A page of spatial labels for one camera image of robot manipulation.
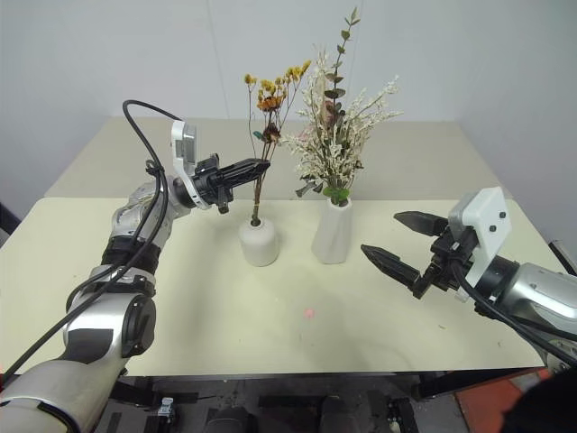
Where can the yellow dried flower bouquet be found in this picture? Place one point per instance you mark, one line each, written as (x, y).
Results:
(269, 101)

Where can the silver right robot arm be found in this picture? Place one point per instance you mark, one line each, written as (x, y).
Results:
(536, 288)

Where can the short round white vase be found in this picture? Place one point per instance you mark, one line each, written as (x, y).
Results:
(258, 243)

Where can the white and green flower bouquet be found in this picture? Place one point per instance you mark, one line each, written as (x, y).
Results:
(331, 135)

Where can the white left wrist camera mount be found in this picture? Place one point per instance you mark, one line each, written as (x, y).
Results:
(182, 146)

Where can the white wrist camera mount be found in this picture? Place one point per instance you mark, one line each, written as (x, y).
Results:
(487, 221)
(182, 146)

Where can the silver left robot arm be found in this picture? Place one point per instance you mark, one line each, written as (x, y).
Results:
(90, 315)

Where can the dark object beside table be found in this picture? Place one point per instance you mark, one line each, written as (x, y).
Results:
(8, 223)

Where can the tall twisted white vase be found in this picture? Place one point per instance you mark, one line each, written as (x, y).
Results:
(332, 234)

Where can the dark rounded shape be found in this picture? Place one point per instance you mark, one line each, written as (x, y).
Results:
(230, 419)

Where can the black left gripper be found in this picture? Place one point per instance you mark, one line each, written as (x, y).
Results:
(208, 181)

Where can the black table frame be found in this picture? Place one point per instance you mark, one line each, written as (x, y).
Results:
(270, 383)

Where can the small silver metal clamp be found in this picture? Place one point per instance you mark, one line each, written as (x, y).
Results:
(167, 409)

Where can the red floor mat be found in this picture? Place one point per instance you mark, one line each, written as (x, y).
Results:
(487, 406)

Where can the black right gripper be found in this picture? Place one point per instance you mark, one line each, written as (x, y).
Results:
(446, 266)

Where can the large black rounded object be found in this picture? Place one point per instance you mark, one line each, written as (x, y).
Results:
(550, 406)

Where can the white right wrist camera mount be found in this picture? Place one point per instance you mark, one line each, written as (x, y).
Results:
(487, 221)

